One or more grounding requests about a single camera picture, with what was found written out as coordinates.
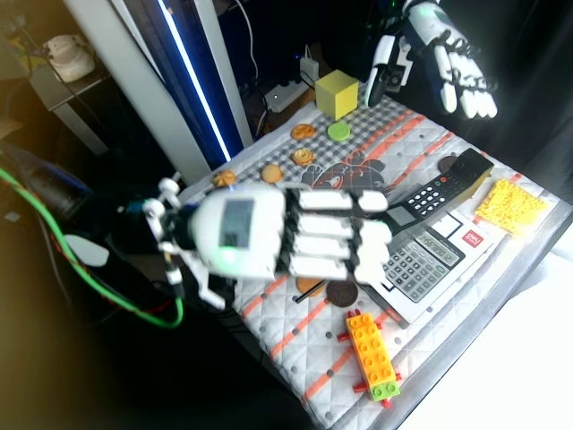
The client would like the yellow cube block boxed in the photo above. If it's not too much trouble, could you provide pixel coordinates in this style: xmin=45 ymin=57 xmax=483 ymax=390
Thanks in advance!
xmin=314 ymin=69 xmax=360 ymax=121

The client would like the green round disc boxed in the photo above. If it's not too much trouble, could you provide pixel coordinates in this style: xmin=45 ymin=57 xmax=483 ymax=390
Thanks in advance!
xmin=327 ymin=121 xmax=352 ymax=142

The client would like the grey shelf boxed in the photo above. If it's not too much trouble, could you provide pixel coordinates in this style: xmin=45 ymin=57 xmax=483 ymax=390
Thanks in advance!
xmin=29 ymin=66 xmax=114 ymax=156

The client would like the grey quilt with bear print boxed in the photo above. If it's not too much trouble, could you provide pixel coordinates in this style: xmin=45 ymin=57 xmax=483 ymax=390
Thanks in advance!
xmin=178 ymin=94 xmax=561 ymax=422

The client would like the white router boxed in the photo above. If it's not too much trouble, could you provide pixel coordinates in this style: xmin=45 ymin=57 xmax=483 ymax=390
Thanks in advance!
xmin=298 ymin=43 xmax=321 ymax=87

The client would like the white cable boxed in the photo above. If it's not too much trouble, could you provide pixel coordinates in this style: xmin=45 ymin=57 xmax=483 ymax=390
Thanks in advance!
xmin=233 ymin=0 xmax=261 ymax=89

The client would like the white lumpy object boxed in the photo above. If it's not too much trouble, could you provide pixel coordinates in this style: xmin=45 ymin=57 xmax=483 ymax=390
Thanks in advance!
xmin=43 ymin=34 xmax=97 ymax=84

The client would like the white power strip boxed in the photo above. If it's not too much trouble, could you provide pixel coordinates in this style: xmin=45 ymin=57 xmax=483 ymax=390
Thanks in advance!
xmin=263 ymin=80 xmax=315 ymax=114

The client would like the white calculator box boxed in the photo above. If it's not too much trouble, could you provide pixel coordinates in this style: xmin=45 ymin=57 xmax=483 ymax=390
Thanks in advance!
xmin=365 ymin=209 xmax=508 ymax=329

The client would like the green cable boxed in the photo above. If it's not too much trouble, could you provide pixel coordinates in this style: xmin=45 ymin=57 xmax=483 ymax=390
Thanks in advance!
xmin=0 ymin=167 xmax=185 ymax=330

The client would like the round tan cookie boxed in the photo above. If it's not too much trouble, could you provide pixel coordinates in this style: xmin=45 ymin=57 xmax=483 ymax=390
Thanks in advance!
xmin=261 ymin=163 xmax=285 ymax=184
xmin=295 ymin=277 xmax=324 ymax=297

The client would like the yellow textured sponge pad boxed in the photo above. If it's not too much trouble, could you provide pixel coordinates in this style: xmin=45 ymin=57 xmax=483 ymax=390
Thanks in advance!
xmin=474 ymin=178 xmax=550 ymax=237

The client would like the white pillar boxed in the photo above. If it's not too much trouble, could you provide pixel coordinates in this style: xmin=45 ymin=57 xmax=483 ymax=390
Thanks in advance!
xmin=64 ymin=0 xmax=254 ymax=185

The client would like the orange and green brick toy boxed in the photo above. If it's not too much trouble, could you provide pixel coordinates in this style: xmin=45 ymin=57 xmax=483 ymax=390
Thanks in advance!
xmin=337 ymin=309 xmax=404 ymax=408

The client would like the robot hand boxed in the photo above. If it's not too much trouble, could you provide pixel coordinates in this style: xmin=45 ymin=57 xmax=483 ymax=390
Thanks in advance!
xmin=190 ymin=182 xmax=394 ymax=288
xmin=364 ymin=0 xmax=500 ymax=121

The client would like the black remote handset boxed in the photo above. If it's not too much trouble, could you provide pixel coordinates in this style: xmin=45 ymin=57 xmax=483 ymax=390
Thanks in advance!
xmin=384 ymin=148 xmax=496 ymax=235

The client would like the blue lit LED strip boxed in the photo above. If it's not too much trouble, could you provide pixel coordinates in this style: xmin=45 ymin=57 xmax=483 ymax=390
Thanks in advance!
xmin=151 ymin=0 xmax=234 ymax=163

